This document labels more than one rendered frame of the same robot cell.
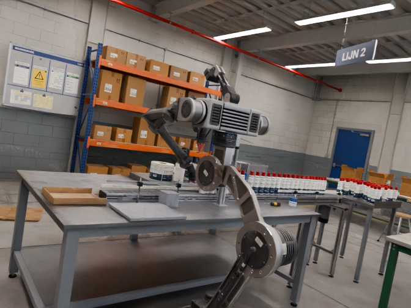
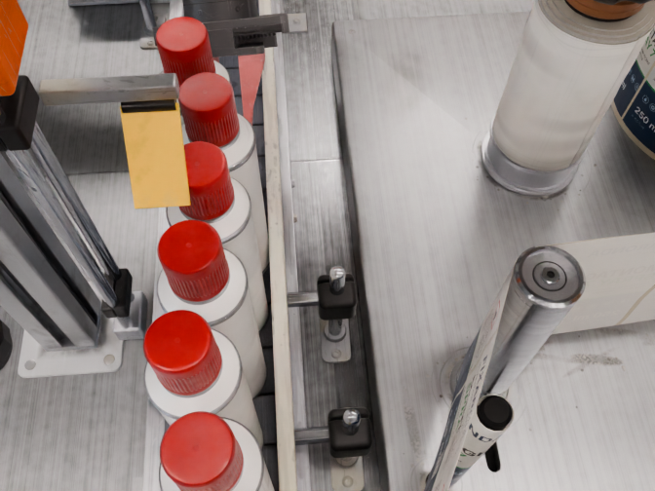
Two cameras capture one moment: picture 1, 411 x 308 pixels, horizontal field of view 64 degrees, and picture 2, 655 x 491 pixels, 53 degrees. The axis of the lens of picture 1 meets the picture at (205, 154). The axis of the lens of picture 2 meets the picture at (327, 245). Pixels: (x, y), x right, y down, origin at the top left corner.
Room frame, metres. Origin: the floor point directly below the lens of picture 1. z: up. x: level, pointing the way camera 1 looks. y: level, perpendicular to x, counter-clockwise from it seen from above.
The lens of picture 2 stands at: (2.80, -0.24, 1.38)
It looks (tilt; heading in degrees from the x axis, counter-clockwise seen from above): 60 degrees down; 123
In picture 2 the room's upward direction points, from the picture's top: 1 degrees clockwise
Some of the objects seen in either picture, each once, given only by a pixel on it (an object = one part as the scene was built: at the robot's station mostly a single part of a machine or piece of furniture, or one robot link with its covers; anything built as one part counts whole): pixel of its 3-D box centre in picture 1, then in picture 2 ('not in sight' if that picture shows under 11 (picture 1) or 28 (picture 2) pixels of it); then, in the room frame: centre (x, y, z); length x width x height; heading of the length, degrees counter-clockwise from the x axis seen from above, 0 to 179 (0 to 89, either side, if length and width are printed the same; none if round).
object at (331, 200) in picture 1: (301, 233); not in sight; (3.46, -1.15, 0.47); 1.17 x 0.38 x 0.94; 129
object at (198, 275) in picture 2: not in sight; (215, 323); (2.65, -0.14, 0.98); 0.05 x 0.05 x 0.20
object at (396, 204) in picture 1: (355, 231); not in sight; (3.97, -1.95, 0.46); 0.73 x 0.62 x 0.93; 129
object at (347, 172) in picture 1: (351, 174); not in sight; (7.36, -3.27, 0.97); 0.47 x 0.41 x 0.37; 125
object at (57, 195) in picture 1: (74, 195); not in sight; (1.95, 0.73, 0.85); 0.30 x 0.26 x 0.04; 129
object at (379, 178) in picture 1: (379, 180); not in sight; (6.87, -3.65, 0.96); 0.43 x 0.42 x 0.37; 36
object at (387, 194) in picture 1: (369, 190); not in sight; (4.04, -2.05, 0.98); 0.57 x 0.46 x 0.21; 39
